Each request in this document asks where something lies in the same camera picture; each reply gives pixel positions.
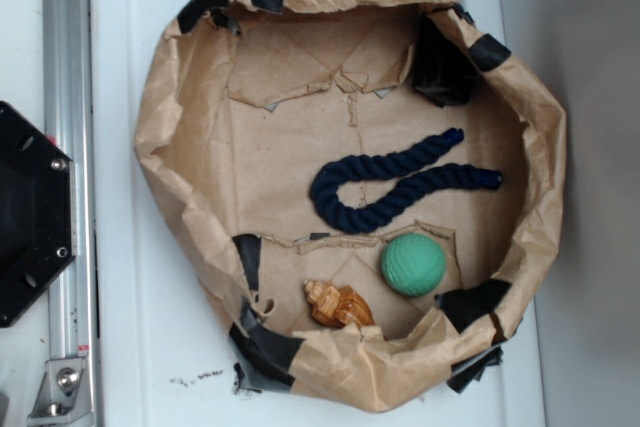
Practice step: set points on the aluminium extrusion rail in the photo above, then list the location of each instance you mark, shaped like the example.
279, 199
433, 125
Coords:
73, 311

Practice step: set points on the brown paper bag bin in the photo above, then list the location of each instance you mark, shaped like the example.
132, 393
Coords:
288, 140

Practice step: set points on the white plastic tray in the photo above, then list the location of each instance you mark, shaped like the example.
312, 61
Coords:
166, 359

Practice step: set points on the metal corner bracket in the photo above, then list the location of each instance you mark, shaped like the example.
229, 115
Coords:
64, 397

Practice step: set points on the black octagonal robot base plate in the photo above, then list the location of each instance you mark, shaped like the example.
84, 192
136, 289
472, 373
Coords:
37, 241

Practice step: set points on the green dimpled rubber ball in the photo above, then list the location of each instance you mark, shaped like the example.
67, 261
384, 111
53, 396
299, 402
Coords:
413, 264

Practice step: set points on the tan spiral sea shell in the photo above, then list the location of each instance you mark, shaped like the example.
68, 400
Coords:
337, 307

